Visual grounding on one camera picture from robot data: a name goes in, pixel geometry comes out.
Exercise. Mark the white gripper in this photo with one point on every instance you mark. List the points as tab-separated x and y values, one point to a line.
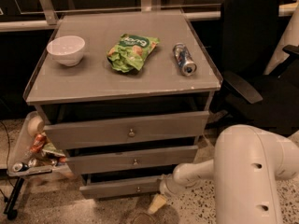
167	186

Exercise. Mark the grey bottom drawer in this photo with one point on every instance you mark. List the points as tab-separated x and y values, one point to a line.
104	186

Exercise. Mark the grey drawer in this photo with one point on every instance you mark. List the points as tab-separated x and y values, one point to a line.
110	162
127	130
104	186

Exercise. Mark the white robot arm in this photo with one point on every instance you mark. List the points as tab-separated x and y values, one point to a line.
248	159

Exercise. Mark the grey middle drawer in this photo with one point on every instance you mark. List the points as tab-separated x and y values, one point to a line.
110	162

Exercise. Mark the grey top drawer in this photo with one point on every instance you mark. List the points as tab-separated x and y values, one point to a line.
127	130

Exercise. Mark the grey drawer cabinet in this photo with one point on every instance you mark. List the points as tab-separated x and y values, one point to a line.
92	90

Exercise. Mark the round floor drain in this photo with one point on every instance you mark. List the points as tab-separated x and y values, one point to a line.
158	218

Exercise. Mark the clear side bin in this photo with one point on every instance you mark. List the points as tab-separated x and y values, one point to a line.
36	163

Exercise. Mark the red can in bin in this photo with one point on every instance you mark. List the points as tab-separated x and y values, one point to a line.
39	142

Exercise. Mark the blue soda can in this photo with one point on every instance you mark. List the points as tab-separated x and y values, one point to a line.
184	60

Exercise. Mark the blue can in bin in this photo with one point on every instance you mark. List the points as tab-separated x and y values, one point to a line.
19	167

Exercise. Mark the black stand leg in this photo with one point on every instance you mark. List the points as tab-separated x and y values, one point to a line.
10	210

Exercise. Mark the green chip bag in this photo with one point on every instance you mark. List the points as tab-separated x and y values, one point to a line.
131	52

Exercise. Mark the white bowl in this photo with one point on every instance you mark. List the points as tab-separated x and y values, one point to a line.
67	50

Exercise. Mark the black office chair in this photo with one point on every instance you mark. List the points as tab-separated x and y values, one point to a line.
248	95

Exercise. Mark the metal railing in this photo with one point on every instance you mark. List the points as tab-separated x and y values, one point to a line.
29	15

